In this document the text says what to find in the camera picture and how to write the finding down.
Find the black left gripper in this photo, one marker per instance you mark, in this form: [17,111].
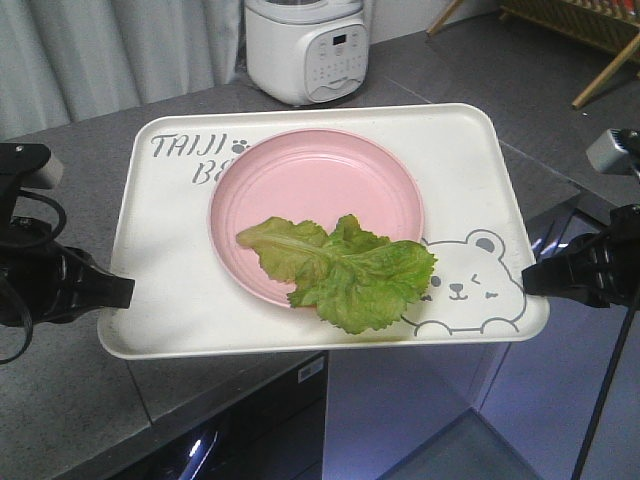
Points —
[58,284]

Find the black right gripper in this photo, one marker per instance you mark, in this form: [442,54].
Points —
[593,269]

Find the green lettuce leaf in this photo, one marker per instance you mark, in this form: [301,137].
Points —
[354,279]

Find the wooden dish rack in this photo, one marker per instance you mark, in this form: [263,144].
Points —
[608,27]

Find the black built-in disinfection cabinet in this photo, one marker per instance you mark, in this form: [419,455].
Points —
[276,432]

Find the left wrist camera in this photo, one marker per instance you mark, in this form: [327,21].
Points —
[30,165]

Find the grey curtain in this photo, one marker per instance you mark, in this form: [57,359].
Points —
[68,61]

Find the pink round plate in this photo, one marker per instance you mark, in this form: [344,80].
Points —
[318,175]

